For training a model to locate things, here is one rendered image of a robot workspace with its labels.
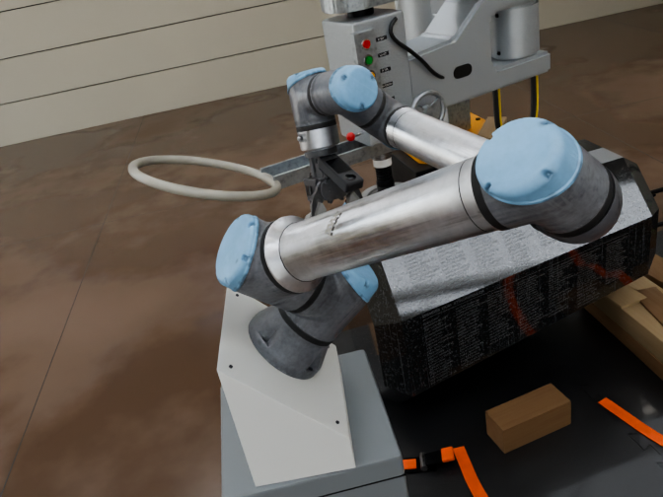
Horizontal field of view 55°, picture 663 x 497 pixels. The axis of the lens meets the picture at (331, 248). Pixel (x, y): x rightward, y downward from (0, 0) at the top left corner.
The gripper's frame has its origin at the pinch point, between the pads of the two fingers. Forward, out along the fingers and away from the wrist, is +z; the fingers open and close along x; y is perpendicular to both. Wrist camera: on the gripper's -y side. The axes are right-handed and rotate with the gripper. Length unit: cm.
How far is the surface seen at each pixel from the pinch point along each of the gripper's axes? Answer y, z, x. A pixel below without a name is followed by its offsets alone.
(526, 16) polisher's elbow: 55, -43, -122
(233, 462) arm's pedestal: 5, 44, 37
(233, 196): 53, -8, 6
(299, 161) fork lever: 81, -10, -31
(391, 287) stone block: 59, 39, -45
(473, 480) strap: 40, 112, -52
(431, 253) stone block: 58, 32, -64
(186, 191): 56, -12, 18
